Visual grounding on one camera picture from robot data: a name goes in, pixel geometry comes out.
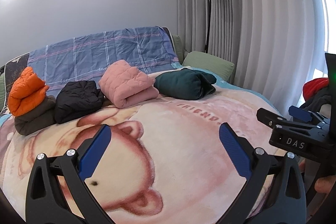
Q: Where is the green pillow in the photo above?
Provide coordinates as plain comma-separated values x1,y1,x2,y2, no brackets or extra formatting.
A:
182,50,235,82

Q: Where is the pink quilted jacket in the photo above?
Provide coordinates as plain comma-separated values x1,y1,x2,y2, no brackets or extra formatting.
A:
98,60,159,109

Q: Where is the dark green fleece-lined hoodie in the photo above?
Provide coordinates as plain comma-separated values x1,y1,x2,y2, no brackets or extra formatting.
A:
154,68,217,102

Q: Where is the person's right hand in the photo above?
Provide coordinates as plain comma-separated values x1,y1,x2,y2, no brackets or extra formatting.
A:
299,161,336,194

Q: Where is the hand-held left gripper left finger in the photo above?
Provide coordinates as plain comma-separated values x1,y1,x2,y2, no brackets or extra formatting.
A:
25,124,116,224

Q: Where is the green padded headboard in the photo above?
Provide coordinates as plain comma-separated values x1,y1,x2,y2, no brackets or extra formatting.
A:
172,35,186,63

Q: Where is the pink printed blanket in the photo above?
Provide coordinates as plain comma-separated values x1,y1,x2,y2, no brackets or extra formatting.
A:
0,67,305,224

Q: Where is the brown folded garment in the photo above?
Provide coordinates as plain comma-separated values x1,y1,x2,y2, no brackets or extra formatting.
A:
14,95,57,136

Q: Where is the red garment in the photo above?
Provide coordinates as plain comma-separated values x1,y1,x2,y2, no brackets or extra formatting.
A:
302,77,330,102

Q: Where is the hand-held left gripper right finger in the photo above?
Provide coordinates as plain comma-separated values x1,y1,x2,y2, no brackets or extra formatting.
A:
219,123,308,224

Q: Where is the dark printed bedcover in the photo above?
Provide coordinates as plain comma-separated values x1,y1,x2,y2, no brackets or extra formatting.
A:
0,54,30,75

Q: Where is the blue plaid sheet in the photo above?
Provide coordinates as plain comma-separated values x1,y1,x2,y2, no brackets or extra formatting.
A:
27,26,182,94

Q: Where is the grey pleated curtain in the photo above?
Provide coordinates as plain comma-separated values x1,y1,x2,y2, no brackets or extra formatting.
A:
177,0,332,120

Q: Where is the orange puffer jacket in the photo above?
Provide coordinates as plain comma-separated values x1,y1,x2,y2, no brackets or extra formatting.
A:
8,67,50,117

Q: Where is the dark grey garment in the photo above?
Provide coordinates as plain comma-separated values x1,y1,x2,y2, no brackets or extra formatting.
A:
301,88,332,112

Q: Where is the black puffer jacket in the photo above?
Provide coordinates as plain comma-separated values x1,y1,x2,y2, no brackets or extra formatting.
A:
55,80,106,125

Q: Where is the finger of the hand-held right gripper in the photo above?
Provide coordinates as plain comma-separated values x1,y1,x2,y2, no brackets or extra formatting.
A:
256,108,287,133
288,105,330,127

